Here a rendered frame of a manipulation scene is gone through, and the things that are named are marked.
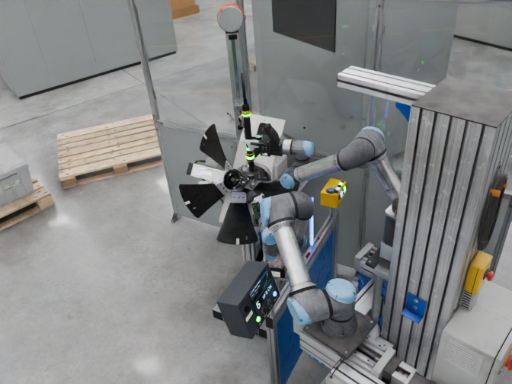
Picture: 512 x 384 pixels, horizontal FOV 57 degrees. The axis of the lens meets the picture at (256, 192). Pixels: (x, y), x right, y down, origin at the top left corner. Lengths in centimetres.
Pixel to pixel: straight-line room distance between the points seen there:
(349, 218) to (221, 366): 132
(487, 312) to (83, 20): 671
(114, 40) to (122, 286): 476
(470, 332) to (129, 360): 224
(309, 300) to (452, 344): 53
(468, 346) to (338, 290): 49
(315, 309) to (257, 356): 144
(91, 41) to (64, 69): 58
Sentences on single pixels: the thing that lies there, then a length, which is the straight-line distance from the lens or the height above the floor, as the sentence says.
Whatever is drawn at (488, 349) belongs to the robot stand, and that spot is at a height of 123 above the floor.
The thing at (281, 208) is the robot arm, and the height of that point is 147.
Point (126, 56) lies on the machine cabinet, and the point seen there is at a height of 19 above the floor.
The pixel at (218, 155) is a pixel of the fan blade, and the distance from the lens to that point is 272.
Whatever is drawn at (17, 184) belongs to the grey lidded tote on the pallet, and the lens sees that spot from 495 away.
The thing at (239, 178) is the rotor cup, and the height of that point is 123.
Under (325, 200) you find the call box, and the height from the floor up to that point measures 102.
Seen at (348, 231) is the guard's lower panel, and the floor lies 40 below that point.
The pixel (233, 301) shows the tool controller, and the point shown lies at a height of 125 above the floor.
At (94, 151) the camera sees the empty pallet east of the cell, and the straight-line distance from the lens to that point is 546.
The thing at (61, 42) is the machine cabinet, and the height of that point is 64.
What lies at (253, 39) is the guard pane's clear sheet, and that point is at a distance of 309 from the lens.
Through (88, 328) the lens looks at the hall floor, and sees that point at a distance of 372.
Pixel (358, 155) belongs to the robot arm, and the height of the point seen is 157.
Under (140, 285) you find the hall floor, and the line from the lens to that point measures 386.
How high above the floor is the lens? 268
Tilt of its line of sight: 36 degrees down
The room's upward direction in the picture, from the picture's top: 5 degrees counter-clockwise
